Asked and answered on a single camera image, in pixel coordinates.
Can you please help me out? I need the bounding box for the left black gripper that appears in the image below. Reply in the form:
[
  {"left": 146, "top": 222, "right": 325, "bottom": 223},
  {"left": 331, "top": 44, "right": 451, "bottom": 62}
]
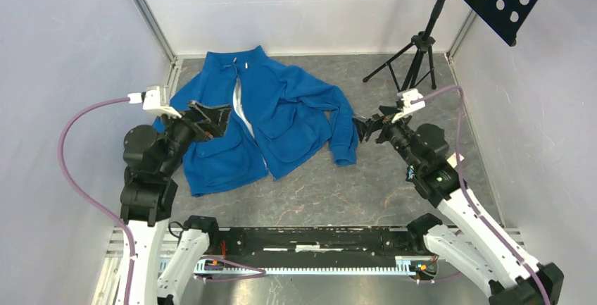
[{"left": 158, "top": 98, "right": 232, "bottom": 174}]

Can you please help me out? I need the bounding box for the small white blue box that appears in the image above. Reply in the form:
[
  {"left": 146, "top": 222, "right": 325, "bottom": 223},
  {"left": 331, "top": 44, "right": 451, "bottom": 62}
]
[{"left": 447, "top": 153, "right": 464, "bottom": 168}]

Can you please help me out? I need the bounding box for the black tripod stand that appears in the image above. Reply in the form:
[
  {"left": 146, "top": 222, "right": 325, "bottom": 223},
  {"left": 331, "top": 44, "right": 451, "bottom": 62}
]
[{"left": 362, "top": 0, "right": 446, "bottom": 92}]

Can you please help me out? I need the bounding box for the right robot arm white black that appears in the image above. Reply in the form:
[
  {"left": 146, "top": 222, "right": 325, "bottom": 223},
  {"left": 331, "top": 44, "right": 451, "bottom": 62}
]
[{"left": 353, "top": 106, "right": 564, "bottom": 304}]

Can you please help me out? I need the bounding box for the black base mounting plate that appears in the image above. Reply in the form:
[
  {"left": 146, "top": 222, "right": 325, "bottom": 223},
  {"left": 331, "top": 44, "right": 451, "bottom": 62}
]
[{"left": 207, "top": 226, "right": 433, "bottom": 268}]

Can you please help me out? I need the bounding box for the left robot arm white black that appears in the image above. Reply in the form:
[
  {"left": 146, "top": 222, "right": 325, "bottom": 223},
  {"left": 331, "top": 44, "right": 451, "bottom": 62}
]
[{"left": 115, "top": 101, "right": 232, "bottom": 304}]

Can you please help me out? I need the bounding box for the white slotted cable duct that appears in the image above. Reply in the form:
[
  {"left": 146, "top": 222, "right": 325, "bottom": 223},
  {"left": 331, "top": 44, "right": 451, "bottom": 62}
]
[{"left": 193, "top": 257, "right": 436, "bottom": 277}]

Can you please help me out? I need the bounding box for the blue zip-up jacket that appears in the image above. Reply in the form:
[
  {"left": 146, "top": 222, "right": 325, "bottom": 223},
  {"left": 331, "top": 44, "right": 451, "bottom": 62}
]
[{"left": 170, "top": 47, "right": 359, "bottom": 197}]

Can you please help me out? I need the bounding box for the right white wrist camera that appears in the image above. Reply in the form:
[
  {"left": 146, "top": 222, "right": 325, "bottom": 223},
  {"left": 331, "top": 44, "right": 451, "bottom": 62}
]
[{"left": 391, "top": 89, "right": 425, "bottom": 123}]

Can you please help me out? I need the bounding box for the aluminium frame rail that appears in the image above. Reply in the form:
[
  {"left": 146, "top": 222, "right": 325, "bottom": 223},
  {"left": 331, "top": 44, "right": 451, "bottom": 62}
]
[{"left": 133, "top": 0, "right": 177, "bottom": 64}]

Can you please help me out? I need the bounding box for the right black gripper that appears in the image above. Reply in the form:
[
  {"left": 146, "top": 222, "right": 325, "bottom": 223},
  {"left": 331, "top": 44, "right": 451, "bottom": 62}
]
[{"left": 350, "top": 106, "right": 421, "bottom": 172}]

